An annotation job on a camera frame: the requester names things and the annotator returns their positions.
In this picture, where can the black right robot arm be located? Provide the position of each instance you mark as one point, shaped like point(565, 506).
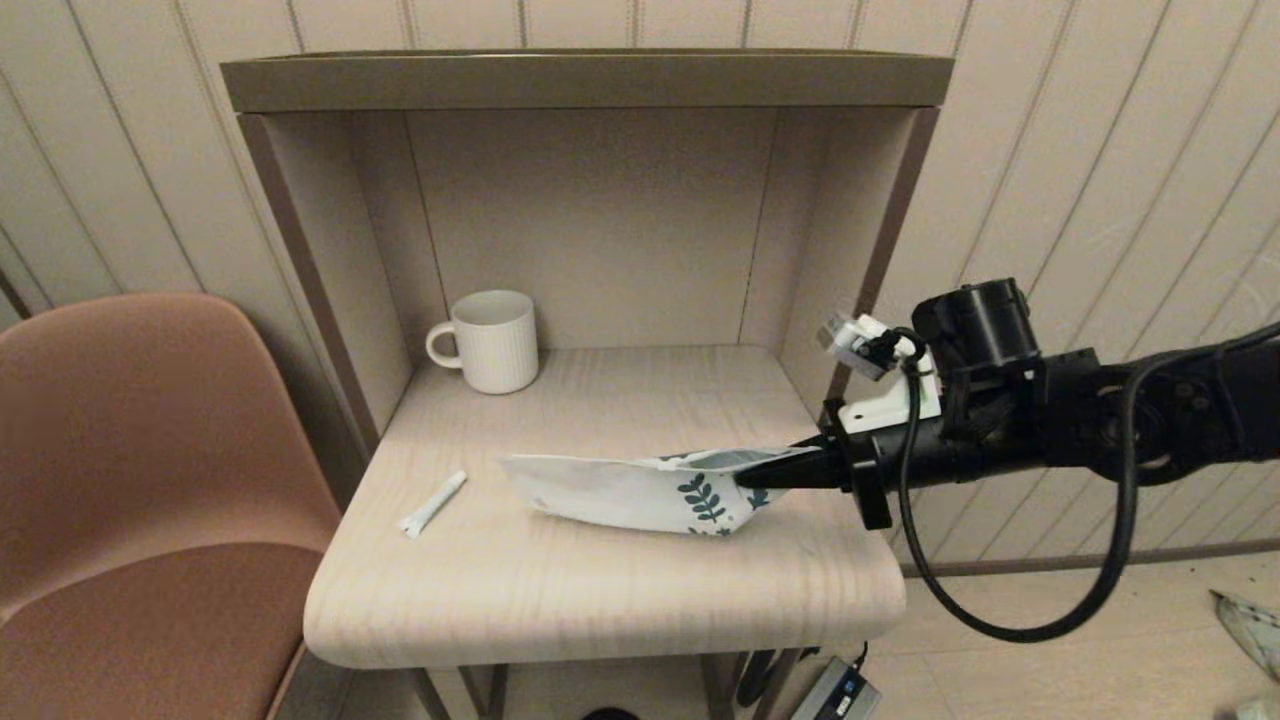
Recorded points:
point(1150, 410)

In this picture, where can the white right camera bracket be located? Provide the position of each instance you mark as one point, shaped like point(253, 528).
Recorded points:
point(895, 405)

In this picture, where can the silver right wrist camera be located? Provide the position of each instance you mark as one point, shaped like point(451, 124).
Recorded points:
point(858, 345)

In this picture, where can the white ribbed mug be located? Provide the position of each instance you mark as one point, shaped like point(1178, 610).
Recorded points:
point(495, 345)

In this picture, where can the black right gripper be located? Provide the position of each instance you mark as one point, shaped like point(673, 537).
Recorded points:
point(950, 450)

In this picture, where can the white leaf-print pouch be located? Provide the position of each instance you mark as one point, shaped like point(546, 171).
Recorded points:
point(640, 490)

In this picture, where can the brown wooden baseboard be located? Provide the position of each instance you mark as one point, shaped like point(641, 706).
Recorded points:
point(1210, 550)

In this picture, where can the silver power adapter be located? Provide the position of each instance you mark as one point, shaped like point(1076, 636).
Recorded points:
point(838, 692)

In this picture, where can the light wooden shelf unit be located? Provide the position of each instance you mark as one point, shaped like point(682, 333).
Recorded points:
point(600, 590)

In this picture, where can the brown pink chair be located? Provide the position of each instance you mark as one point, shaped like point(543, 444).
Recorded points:
point(150, 480)

